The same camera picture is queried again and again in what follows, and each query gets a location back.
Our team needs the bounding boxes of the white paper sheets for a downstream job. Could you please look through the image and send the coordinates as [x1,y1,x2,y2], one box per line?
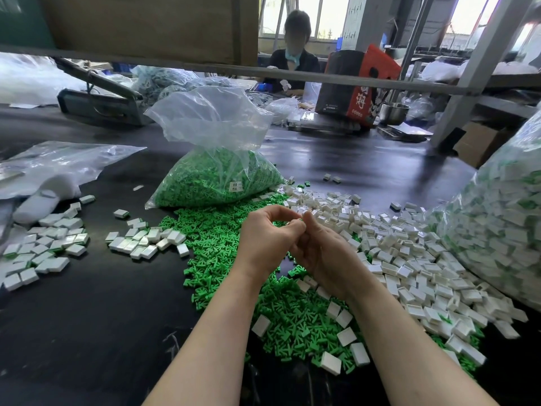
[379,122,434,143]

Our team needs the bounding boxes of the brown board panel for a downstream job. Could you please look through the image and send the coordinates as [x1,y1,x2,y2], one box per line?
[0,0,260,63]

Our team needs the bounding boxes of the white plastic sheet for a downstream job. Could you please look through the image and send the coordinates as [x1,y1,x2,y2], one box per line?
[0,55,86,109]

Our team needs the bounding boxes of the person's right forearm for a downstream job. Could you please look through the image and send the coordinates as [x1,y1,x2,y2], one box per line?
[351,281,500,406]

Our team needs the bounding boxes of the grey metal shelf frame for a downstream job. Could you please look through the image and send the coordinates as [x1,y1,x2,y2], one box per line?
[0,0,541,152]

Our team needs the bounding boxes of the metal bowl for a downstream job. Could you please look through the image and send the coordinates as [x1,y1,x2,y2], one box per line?
[380,103,410,127]

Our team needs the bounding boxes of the pile of assembled white pieces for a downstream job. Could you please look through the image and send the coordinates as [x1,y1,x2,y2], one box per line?
[0,194,96,293]

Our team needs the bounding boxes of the black and red box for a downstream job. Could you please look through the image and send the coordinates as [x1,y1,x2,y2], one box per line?
[316,45,402,127]

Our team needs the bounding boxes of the pile of white plastic caps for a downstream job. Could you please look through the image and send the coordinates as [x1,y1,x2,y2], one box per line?
[249,178,529,377]

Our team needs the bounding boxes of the person's right hand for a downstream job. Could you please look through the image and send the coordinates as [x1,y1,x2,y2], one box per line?
[291,211,382,303]

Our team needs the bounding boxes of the pile of green parts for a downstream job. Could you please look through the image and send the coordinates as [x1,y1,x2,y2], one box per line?
[161,192,485,377]

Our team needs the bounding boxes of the person's left forearm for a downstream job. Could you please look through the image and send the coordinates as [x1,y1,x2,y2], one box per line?
[144,275,261,406]

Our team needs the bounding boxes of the clear bag of pale parts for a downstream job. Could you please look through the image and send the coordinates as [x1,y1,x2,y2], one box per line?
[132,65,260,107]

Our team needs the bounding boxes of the crumpled white plastic bag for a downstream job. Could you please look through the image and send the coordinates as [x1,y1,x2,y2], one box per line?
[267,96,307,126]

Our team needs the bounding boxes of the bag of green clips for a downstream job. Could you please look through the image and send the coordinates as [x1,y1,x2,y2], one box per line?
[145,86,285,210]

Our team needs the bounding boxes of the white bags on shelf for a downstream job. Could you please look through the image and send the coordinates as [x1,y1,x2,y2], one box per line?
[421,60,537,83]

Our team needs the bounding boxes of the person's left hand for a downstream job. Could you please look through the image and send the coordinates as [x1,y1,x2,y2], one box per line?
[232,204,308,286]

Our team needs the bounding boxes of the cardboard box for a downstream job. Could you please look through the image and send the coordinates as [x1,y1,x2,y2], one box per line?
[455,121,512,168]

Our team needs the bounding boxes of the large bag of white caps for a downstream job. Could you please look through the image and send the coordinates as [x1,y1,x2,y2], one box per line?
[437,105,541,313]

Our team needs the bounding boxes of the empty clear plastic bag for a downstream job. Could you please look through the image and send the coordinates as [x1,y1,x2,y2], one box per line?
[0,141,147,225]

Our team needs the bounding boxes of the black table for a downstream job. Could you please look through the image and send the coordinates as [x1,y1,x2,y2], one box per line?
[0,78,541,406]

